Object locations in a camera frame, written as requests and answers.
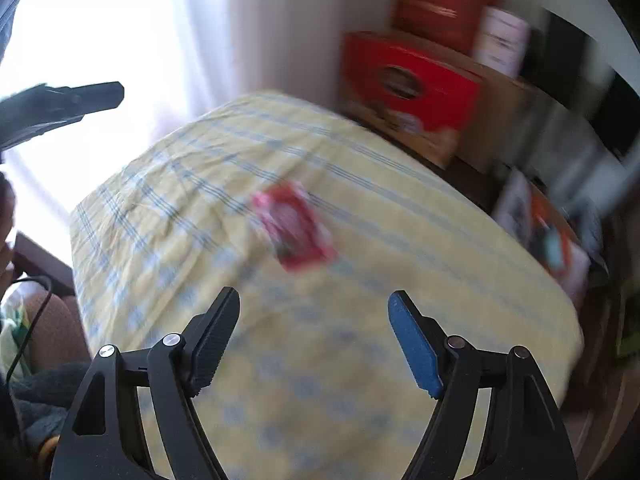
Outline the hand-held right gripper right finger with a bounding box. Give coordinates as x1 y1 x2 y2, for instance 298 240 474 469
387 290 581 480

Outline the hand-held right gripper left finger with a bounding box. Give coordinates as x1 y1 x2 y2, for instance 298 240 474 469
50 286 241 480

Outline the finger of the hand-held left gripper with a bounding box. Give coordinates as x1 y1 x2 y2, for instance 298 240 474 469
45 81 126 121

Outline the red snack packet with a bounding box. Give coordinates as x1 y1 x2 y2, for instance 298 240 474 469
250 182 337 275

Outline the white curtain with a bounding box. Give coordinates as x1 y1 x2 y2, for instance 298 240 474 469
0 0 351 241

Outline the cardboard box of clutter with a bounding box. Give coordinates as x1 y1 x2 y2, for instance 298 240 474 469
492 170 608 306

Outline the yellow plaid tablecloth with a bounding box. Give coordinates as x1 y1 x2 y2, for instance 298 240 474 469
69 91 585 480

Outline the pale green plastic bag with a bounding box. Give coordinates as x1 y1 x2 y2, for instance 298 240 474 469
0 285 36 376

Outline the large brown cardboard box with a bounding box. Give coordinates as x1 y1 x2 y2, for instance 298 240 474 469
390 30 546 173

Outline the red gift box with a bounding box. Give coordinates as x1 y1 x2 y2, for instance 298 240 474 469
340 31 483 168

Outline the white pink box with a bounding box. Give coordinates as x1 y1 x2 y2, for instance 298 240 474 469
472 6 531 78

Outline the black speaker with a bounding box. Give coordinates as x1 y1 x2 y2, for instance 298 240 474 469
527 10 613 111

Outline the red gift bag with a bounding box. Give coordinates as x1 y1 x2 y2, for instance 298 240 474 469
392 0 501 56

